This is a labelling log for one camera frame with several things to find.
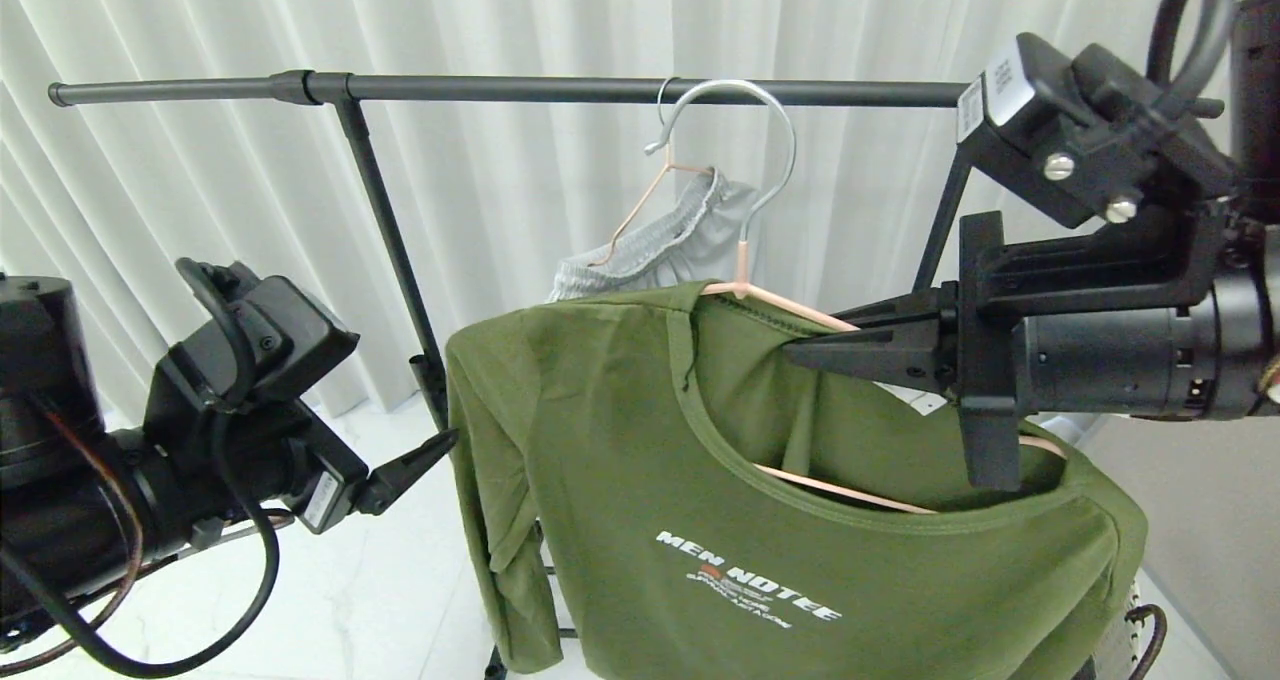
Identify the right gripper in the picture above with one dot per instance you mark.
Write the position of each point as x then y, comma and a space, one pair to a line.
1100, 360

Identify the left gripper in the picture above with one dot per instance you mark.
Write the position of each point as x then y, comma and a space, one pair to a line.
290, 480

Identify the pink clothes hanger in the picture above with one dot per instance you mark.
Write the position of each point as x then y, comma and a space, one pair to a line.
742, 260
663, 110

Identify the pale grey shorts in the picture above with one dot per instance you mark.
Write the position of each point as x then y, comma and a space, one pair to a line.
680, 250

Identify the green garment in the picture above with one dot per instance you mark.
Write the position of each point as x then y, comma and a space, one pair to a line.
700, 520

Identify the white laundry basket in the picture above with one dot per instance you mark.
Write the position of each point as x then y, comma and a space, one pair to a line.
1135, 640

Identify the black clothes rack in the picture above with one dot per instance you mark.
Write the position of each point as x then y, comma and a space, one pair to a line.
500, 89

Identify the white curtain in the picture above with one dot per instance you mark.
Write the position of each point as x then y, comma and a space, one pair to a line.
250, 210

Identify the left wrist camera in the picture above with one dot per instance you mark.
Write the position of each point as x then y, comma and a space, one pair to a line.
250, 360

